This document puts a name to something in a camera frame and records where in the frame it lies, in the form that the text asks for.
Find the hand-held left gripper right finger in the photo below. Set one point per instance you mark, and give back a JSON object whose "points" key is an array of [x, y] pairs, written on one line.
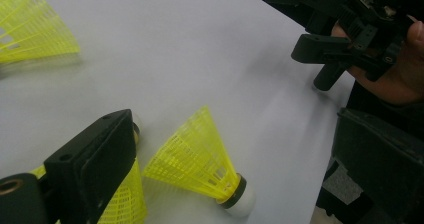
{"points": [[383, 164]]}

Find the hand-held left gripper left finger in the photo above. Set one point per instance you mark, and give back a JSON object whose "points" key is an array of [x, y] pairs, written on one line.
{"points": [[90, 164]]}

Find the yellow shuttlecock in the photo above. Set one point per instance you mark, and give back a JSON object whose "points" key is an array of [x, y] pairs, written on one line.
{"points": [[196, 164], [128, 197], [33, 34]]}

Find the white table cover sheet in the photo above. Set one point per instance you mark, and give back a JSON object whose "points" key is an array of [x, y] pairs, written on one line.
{"points": [[200, 67]]}

